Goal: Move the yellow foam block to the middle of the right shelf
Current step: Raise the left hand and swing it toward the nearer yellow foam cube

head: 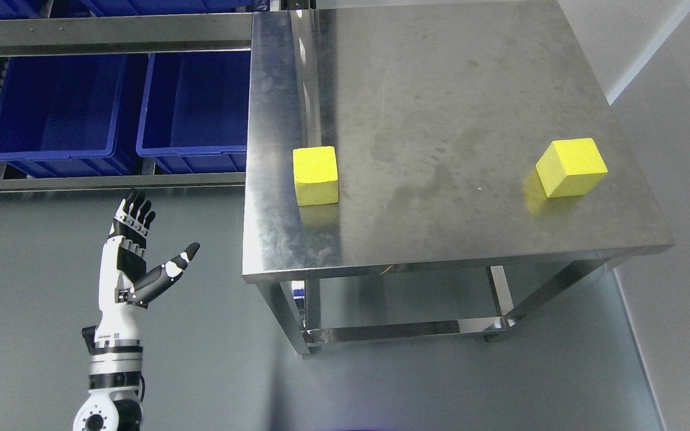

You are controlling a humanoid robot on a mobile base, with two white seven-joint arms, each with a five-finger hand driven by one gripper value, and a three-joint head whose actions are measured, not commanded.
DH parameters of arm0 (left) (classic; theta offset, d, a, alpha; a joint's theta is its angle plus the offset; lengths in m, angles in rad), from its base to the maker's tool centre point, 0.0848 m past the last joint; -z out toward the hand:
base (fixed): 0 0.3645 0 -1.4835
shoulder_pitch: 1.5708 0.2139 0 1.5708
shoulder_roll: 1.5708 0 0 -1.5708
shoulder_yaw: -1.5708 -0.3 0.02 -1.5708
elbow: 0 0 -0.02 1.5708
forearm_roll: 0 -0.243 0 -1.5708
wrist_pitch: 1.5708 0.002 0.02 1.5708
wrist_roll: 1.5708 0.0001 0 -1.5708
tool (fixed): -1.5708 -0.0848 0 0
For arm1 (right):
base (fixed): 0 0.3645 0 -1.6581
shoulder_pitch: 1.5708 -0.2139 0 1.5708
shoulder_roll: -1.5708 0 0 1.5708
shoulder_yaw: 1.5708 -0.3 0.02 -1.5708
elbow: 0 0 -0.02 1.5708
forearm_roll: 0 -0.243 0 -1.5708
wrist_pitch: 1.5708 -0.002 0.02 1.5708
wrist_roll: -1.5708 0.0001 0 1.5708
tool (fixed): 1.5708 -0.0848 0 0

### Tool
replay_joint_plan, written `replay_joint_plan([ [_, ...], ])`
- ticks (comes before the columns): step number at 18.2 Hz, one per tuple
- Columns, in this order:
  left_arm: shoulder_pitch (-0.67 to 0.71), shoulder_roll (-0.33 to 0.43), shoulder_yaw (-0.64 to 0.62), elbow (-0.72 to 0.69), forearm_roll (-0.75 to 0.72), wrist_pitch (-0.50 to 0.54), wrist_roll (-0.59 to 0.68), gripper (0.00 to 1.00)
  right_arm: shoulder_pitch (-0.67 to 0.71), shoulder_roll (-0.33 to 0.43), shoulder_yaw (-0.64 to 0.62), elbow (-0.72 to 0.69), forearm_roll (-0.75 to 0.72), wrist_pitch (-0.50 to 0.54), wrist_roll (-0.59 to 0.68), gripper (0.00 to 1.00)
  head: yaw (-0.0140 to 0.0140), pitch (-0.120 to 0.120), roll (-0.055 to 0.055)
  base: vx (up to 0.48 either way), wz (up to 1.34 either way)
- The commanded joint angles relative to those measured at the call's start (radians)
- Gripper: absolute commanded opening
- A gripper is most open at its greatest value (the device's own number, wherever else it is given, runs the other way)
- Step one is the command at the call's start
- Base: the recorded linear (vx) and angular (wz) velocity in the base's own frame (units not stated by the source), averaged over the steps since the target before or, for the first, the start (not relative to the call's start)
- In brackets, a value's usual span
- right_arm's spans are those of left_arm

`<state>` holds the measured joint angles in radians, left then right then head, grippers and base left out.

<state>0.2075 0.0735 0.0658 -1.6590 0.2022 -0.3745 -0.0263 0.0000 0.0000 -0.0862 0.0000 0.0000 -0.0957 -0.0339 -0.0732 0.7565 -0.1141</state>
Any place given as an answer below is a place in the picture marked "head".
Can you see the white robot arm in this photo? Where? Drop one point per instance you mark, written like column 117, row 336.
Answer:
column 116, row 385

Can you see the yellow foam block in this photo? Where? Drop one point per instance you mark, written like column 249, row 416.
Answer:
column 315, row 173
column 570, row 167

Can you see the stainless steel table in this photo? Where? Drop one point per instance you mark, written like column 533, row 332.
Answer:
column 438, row 115

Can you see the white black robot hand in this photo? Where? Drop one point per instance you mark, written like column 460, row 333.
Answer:
column 126, row 287

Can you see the metal shelf rack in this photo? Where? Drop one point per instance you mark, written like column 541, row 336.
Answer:
column 50, row 36

